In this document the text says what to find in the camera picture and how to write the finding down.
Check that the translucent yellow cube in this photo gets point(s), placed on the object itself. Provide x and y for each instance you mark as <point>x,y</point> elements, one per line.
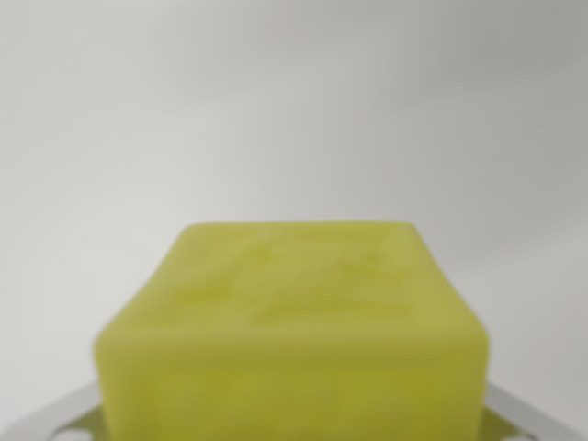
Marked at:
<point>294,344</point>

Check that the black silver gripper right finger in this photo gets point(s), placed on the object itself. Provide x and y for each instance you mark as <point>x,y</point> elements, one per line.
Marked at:
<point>514,420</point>

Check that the black silver gripper left finger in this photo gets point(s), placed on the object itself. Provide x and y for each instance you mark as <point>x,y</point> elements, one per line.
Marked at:
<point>59,415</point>

